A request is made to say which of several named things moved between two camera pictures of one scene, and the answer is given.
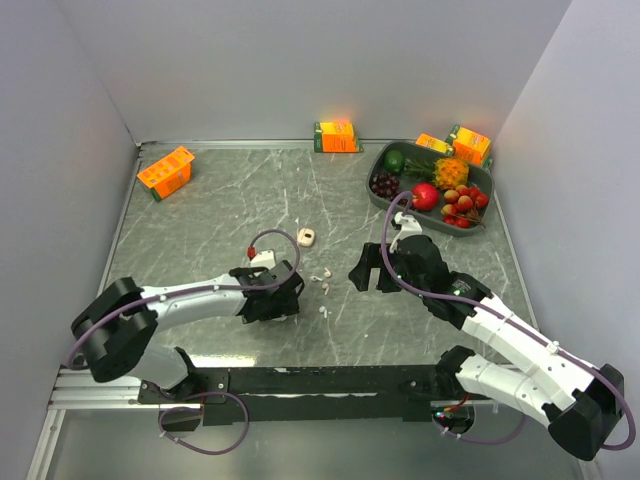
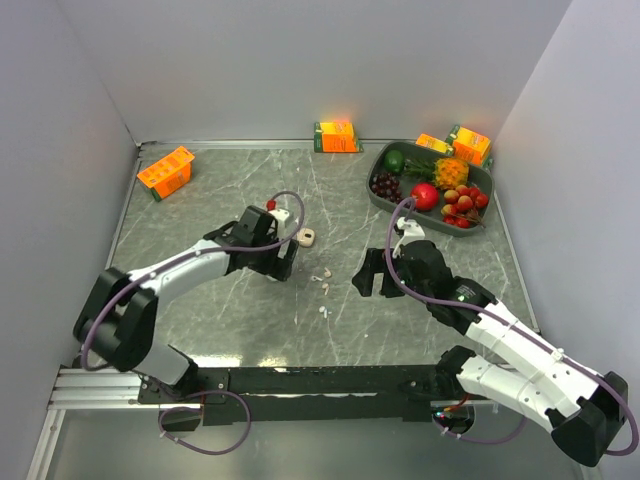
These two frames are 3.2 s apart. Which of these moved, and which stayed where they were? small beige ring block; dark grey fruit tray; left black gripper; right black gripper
Moved: left black gripper
Stayed: dark grey fruit tray; right black gripper; small beige ring block
